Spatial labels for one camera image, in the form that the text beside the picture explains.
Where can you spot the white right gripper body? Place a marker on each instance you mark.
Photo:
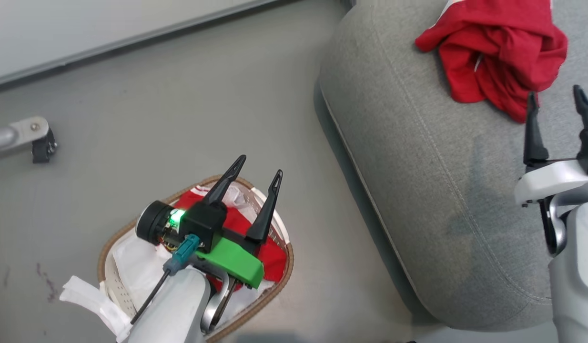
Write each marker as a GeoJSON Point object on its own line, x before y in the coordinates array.
{"type": "Point", "coordinates": [551, 181]}

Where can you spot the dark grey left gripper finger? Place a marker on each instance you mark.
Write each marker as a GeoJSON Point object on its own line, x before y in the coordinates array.
{"type": "Point", "coordinates": [226, 183]}
{"type": "Point", "coordinates": [268, 214]}

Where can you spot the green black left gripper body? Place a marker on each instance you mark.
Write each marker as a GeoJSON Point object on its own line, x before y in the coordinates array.
{"type": "Point", "coordinates": [232, 259]}

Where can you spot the red white jersey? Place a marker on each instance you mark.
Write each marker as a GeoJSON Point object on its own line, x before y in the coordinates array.
{"type": "Point", "coordinates": [275, 259]}

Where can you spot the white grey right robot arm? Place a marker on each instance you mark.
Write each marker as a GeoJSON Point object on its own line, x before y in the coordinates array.
{"type": "Point", "coordinates": [580, 286]}

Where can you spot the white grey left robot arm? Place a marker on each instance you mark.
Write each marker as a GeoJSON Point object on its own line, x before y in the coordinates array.
{"type": "Point", "coordinates": [175, 309]}

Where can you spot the white mesh basket liner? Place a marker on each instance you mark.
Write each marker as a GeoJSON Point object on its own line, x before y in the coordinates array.
{"type": "Point", "coordinates": [132, 267]}

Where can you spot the white laundry basket brown rim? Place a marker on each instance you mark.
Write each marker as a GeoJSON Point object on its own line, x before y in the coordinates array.
{"type": "Point", "coordinates": [120, 293]}

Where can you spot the red crumpled shirt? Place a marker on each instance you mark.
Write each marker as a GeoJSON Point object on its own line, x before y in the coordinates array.
{"type": "Point", "coordinates": [503, 47]}

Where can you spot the grey fabric sofa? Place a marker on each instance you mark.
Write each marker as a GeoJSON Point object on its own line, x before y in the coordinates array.
{"type": "Point", "coordinates": [418, 166]}

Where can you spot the black caster wheel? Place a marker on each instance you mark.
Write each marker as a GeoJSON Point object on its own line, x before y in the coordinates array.
{"type": "Point", "coordinates": [44, 147]}

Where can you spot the silver metal stand leg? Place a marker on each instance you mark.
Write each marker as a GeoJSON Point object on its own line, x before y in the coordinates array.
{"type": "Point", "coordinates": [13, 133]}

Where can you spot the black round wrist camera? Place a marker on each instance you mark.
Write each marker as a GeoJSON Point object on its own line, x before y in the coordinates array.
{"type": "Point", "coordinates": [151, 223]}

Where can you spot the white board with grey frame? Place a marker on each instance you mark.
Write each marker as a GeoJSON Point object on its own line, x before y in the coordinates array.
{"type": "Point", "coordinates": [84, 24]}

